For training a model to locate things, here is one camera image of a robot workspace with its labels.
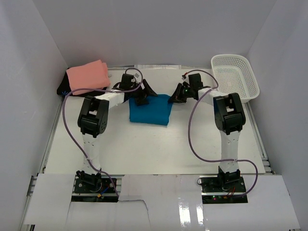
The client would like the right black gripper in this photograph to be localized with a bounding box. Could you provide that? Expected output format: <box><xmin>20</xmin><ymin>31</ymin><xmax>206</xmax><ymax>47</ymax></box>
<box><xmin>168</xmin><ymin>83</ymin><xmax>193</xmax><ymax>103</ymax></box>

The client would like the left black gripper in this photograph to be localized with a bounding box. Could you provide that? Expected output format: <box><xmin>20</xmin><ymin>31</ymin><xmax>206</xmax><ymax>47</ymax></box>
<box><xmin>128</xmin><ymin>79</ymin><xmax>156</xmax><ymax>106</ymax></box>

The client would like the blue t shirt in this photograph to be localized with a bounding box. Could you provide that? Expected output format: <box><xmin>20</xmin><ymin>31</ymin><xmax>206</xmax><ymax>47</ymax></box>
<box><xmin>128</xmin><ymin>94</ymin><xmax>173</xmax><ymax>126</ymax></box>

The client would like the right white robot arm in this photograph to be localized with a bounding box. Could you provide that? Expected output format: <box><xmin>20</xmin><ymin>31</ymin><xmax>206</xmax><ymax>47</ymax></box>
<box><xmin>168</xmin><ymin>73</ymin><xmax>246</xmax><ymax>192</ymax></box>

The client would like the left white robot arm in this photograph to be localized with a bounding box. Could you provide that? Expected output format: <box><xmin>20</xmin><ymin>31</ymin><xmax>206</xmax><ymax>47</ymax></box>
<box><xmin>77</xmin><ymin>74</ymin><xmax>158</xmax><ymax>193</ymax></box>

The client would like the white paper label strip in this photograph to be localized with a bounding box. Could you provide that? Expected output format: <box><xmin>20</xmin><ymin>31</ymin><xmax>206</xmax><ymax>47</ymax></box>
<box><xmin>134</xmin><ymin>64</ymin><xmax>181</xmax><ymax>70</ymax></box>

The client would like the folded pink t shirt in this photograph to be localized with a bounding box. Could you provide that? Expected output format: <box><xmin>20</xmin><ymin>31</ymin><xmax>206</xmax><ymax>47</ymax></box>
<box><xmin>66</xmin><ymin>60</ymin><xmax>111</xmax><ymax>90</ymax></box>

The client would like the white plastic basket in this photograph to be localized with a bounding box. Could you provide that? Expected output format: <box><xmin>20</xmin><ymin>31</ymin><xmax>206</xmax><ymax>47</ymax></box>
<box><xmin>211</xmin><ymin>54</ymin><xmax>260</xmax><ymax>103</ymax></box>

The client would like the white cardboard front cover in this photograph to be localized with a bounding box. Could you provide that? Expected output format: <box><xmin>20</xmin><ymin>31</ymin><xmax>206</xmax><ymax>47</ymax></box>
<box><xmin>24</xmin><ymin>174</ymin><xmax>300</xmax><ymax>231</ymax></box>

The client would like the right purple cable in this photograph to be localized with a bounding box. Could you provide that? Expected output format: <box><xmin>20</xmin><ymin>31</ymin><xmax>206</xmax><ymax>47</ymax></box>
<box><xmin>180</xmin><ymin>69</ymin><xmax>259</xmax><ymax>198</ymax></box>

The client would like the purple cable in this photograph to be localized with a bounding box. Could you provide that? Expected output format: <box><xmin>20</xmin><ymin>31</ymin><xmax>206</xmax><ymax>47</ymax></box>
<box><xmin>62</xmin><ymin>67</ymin><xmax>145</xmax><ymax>198</ymax></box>
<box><xmin>180</xmin><ymin>69</ymin><xmax>259</xmax><ymax>198</ymax></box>

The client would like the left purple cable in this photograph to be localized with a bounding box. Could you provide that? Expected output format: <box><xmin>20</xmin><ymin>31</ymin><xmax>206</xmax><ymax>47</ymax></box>
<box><xmin>62</xmin><ymin>67</ymin><xmax>145</xmax><ymax>198</ymax></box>

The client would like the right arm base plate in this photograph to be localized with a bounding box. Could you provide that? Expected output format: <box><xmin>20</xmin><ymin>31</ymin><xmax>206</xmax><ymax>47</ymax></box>
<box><xmin>197</xmin><ymin>177</ymin><xmax>248</xmax><ymax>205</ymax></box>

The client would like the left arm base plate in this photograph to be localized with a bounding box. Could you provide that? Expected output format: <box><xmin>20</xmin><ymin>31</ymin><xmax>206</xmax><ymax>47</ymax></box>
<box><xmin>72</xmin><ymin>171</ymin><xmax>118</xmax><ymax>203</ymax></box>

